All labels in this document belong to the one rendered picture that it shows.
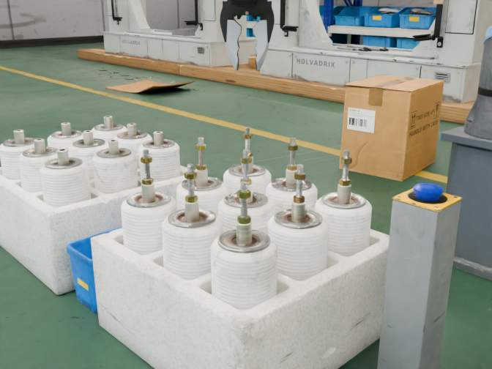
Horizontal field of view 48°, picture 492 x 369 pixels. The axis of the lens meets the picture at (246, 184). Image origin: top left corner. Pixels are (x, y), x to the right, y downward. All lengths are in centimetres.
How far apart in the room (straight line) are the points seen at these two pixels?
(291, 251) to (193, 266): 15
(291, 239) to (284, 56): 284
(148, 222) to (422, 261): 43
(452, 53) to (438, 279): 226
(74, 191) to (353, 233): 58
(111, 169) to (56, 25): 633
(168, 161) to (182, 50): 320
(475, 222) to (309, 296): 58
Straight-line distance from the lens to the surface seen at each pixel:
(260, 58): 105
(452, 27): 301
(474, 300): 123
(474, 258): 133
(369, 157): 193
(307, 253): 85
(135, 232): 94
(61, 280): 120
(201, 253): 85
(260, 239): 80
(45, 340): 109
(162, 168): 129
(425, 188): 81
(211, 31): 426
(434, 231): 79
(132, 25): 536
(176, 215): 88
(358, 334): 98
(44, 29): 744
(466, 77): 294
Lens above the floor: 58
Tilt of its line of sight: 19 degrees down
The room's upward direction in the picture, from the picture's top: straight up
